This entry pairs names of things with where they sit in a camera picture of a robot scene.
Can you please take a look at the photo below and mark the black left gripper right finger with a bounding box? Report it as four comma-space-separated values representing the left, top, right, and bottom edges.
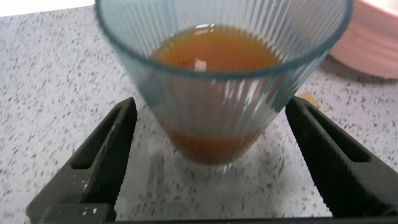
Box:
285, 95, 398, 218

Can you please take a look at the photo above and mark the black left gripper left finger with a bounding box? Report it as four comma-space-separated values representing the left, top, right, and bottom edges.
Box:
25, 96, 138, 223

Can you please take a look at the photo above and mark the ribbed translucent blue cup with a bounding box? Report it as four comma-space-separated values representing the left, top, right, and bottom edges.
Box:
94, 0, 354, 166

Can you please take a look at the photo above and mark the brown liquid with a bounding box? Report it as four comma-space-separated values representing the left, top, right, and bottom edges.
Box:
149, 24, 282, 166

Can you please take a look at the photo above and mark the pink bowl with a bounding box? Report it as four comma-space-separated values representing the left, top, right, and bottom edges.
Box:
328, 0, 398, 80

